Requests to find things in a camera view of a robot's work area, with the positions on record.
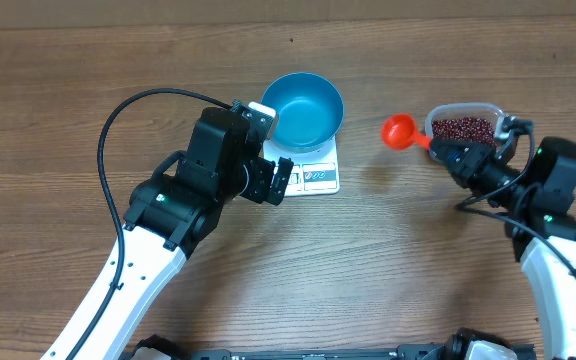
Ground white kitchen scale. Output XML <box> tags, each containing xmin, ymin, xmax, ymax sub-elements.
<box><xmin>263</xmin><ymin>137</ymin><xmax>340</xmax><ymax>197</ymax></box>

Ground red measuring scoop blue handle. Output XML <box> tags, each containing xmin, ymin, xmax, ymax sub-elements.
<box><xmin>380</xmin><ymin>114</ymin><xmax>432</xmax><ymax>151</ymax></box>

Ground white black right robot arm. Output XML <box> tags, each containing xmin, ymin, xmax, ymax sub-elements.
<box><xmin>429</xmin><ymin>137</ymin><xmax>576</xmax><ymax>359</ymax></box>

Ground blue bowl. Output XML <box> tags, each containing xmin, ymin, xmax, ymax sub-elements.
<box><xmin>261</xmin><ymin>72</ymin><xmax>345</xmax><ymax>153</ymax></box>

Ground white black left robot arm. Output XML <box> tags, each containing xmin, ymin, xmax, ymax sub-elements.
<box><xmin>44</xmin><ymin>102</ymin><xmax>293</xmax><ymax>359</ymax></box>

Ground clear plastic container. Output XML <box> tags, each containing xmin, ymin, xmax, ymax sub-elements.
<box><xmin>424</xmin><ymin>102</ymin><xmax>516</xmax><ymax>164</ymax></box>

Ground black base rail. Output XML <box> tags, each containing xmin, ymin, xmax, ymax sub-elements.
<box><xmin>122</xmin><ymin>327</ymin><xmax>539</xmax><ymax>360</ymax></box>

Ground red beans in container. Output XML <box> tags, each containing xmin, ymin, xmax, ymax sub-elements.
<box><xmin>432</xmin><ymin>117</ymin><xmax>495</xmax><ymax>147</ymax></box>

